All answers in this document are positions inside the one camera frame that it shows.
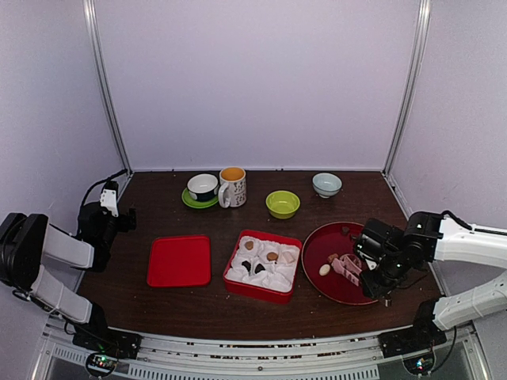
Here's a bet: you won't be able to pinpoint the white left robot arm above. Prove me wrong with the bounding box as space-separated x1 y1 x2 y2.
1 203 136 352

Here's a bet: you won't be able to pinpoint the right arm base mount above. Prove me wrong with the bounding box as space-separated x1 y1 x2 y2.
378 327 447 376

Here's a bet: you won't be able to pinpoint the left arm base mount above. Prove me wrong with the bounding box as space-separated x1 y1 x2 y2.
72 330 142 378

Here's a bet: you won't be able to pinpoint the white spiral chocolate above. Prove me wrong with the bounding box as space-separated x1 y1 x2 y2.
318 264 331 276

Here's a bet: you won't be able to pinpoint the aluminium frame post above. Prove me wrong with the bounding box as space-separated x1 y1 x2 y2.
82 0 133 175
383 0 432 177

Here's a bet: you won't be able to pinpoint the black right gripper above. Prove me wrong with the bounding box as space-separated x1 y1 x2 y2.
360 253 411 300

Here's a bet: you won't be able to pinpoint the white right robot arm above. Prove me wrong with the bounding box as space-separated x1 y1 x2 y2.
353 210 506 350

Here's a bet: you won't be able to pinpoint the round red tray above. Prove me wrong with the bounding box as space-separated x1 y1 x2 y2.
301 222 375 306

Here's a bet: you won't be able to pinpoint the lime green bowl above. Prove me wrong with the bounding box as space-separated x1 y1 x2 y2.
265 190 300 219

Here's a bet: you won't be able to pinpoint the pale blue ceramic bowl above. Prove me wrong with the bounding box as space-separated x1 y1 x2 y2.
312 173 342 199

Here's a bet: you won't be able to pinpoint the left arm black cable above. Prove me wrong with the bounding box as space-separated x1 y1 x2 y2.
78 169 130 211

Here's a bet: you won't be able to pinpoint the red tin box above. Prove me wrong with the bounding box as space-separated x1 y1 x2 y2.
223 230 303 304

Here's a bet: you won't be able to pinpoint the right aluminium frame post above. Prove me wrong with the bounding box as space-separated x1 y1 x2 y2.
383 0 432 177

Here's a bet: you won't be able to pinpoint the red tin lid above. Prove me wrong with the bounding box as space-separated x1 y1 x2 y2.
147 235 212 288

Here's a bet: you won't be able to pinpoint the green saucer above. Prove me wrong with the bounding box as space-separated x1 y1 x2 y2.
181 184 221 208

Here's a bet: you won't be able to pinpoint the dark textured chocolate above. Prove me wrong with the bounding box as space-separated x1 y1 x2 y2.
253 264 265 274

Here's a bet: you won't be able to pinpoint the aluminium front rail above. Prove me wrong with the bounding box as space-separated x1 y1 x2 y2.
39 312 476 380

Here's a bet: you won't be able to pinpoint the patterned mug yellow inside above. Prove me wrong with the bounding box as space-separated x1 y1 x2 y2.
218 167 246 208

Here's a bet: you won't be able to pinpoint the light brown chocolate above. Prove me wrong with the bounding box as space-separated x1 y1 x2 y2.
266 252 278 261

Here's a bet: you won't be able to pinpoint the left aluminium frame post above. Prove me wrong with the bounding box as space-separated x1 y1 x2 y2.
82 0 133 175

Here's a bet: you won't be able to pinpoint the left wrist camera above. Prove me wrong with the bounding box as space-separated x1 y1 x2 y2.
99 180 119 218

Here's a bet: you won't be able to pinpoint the white dark-banded cup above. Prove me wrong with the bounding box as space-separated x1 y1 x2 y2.
187 173 219 202

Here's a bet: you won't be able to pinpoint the pink tongs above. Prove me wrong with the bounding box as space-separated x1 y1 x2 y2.
330 254 362 287

